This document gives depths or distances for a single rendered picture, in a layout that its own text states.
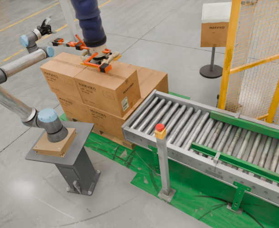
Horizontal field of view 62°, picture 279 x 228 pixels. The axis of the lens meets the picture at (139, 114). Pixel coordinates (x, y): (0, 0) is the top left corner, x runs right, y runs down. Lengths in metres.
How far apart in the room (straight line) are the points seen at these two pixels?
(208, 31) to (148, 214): 2.46
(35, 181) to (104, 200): 0.93
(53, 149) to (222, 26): 2.60
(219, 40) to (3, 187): 3.39
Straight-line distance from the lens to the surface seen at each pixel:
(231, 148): 2.29
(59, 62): 3.15
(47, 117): 2.09
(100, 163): 2.97
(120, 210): 2.60
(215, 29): 3.49
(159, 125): 1.77
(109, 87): 2.41
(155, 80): 3.09
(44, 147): 2.24
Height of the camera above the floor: 2.32
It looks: 43 degrees down
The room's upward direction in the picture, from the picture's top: 10 degrees counter-clockwise
